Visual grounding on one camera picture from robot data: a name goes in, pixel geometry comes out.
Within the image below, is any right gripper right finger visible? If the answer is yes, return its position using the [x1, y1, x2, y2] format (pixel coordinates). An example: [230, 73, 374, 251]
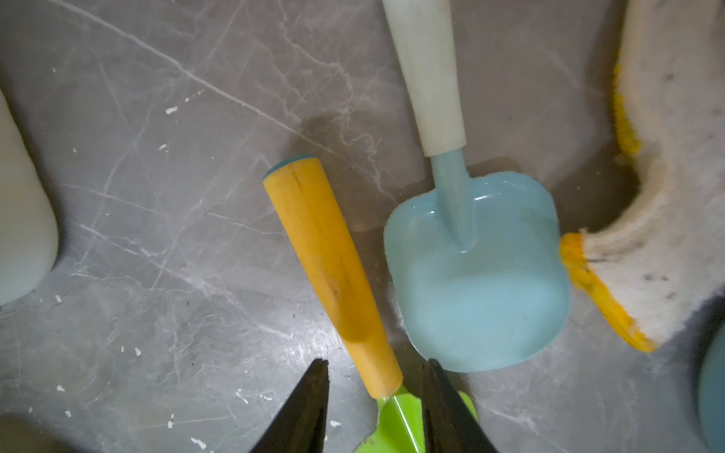
[421, 359, 497, 453]

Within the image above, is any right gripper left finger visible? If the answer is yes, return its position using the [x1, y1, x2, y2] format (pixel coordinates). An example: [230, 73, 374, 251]
[251, 358, 330, 452]

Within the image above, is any light blue small shovel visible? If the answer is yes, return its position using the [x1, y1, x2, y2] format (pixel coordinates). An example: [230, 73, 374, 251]
[383, 1, 570, 373]

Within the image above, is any white storage box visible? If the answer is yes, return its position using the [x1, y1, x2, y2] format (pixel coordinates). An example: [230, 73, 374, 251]
[1, 97, 59, 305]

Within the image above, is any white work glove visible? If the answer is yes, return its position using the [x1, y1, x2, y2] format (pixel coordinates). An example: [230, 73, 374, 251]
[560, 1, 724, 353]

